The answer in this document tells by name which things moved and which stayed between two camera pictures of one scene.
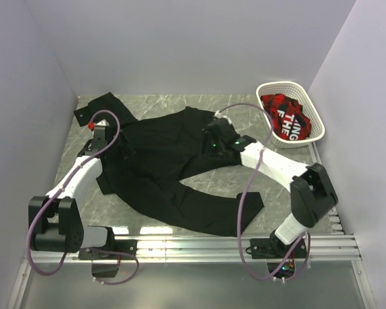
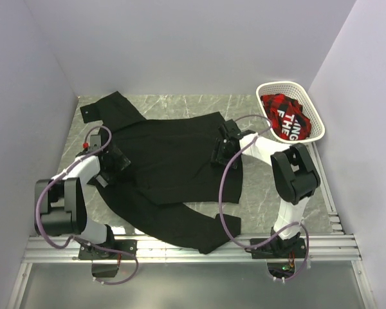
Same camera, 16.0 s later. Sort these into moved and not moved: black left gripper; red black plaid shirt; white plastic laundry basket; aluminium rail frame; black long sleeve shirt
Moved: black left gripper; black long sleeve shirt
Not moved: aluminium rail frame; white plastic laundry basket; red black plaid shirt
